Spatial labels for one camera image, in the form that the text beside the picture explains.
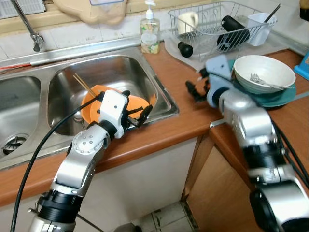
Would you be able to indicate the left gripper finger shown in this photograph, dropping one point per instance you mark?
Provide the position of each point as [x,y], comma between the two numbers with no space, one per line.
[142,115]
[126,93]

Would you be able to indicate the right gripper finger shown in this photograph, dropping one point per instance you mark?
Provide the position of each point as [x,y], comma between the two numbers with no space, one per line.
[191,91]
[203,73]

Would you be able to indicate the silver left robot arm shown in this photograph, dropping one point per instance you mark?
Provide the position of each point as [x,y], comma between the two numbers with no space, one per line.
[82,154]

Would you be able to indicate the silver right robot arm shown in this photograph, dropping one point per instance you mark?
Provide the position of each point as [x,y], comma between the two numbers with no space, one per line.
[251,125]

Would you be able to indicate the grey drain tray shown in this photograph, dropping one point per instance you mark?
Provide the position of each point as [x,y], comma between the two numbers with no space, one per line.
[193,63]

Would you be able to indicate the stainless steel double sink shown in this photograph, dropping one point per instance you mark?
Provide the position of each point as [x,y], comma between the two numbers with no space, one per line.
[120,72]

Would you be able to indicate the black round knob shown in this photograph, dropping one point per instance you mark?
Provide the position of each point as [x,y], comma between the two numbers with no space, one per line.
[185,49]

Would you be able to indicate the wooden chopstick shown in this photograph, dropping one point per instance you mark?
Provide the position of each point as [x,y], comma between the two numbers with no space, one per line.
[86,83]
[83,85]

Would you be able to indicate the black bottle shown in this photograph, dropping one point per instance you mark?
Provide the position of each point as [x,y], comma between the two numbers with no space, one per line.
[231,34]

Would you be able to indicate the silver fork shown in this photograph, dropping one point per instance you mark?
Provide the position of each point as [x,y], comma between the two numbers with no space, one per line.
[254,78]

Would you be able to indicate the cream mug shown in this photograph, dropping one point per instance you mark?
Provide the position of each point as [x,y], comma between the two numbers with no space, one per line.
[187,23]

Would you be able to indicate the dish soap pump bottle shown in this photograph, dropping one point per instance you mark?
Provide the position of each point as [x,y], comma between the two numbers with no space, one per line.
[150,36]

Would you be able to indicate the white cabinet door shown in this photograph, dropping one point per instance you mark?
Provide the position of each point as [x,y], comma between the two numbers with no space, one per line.
[145,183]

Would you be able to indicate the white bowl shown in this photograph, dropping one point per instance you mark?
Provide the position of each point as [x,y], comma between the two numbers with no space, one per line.
[270,70]

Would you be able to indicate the teal plate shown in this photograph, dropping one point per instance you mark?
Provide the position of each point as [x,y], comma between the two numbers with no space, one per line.
[275,99]

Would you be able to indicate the white utensil holder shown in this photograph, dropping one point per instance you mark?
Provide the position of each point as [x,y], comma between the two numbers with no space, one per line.
[260,31]

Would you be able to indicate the beige hanging board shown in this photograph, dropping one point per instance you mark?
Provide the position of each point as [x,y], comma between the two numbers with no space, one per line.
[91,10]

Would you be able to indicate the blue box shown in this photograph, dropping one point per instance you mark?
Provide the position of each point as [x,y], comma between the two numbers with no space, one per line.
[304,70]

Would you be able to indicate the wooden cabinet door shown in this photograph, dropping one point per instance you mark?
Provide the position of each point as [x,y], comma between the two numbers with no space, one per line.
[217,193]

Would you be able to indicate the chrome faucet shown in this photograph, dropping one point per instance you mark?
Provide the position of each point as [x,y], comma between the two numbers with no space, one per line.
[34,41]

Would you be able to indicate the red thin stick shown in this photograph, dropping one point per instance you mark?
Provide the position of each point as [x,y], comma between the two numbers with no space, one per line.
[14,65]

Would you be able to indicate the black hanging spatula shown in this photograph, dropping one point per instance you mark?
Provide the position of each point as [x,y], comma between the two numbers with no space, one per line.
[304,12]

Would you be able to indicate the sink drain strainer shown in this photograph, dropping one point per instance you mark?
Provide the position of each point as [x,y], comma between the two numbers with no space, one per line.
[12,146]

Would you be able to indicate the white window grille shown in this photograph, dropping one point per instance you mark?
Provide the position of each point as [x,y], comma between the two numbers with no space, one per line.
[21,7]

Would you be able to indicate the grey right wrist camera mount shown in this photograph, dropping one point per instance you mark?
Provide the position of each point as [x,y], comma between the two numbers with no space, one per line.
[217,70]

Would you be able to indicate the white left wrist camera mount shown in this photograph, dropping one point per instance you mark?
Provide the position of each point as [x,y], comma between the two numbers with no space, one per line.
[113,106]

